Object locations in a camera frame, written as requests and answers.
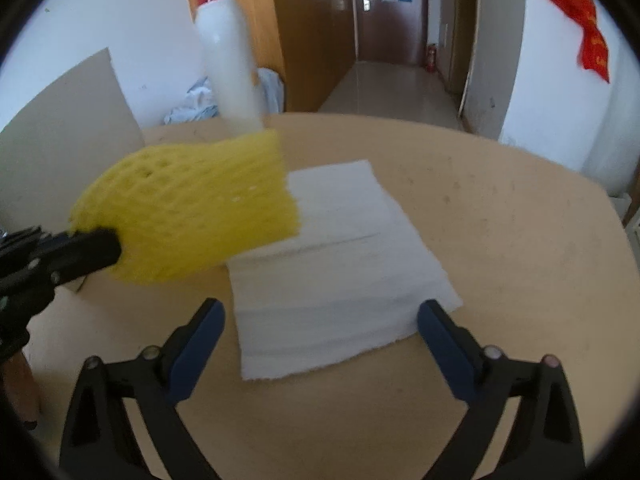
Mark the yellow foam fruit net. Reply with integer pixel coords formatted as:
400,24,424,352
69,129,302,286

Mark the grey cardboard sheet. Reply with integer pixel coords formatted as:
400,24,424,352
0,47,146,235

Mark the white pump bottle red cap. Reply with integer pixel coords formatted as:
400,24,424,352
194,0,266,137

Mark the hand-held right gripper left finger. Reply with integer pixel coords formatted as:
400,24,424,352
59,297,226,480

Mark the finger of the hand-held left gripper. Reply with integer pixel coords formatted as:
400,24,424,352
0,227,44,257
25,228,122,287

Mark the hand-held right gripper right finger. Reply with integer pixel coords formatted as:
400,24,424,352
416,299,586,480

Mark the white plastic bag pile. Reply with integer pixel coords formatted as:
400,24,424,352
164,66,287,126

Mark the red hanging decoration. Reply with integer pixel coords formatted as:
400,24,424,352
539,0,612,84

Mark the wooden wardrobe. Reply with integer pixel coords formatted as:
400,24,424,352
181,0,359,114

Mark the wooden side door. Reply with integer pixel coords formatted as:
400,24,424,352
446,0,482,113

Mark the dark brown door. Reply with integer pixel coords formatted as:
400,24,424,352
350,0,430,66

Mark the person's left hand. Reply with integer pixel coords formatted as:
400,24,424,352
2,347,40,429

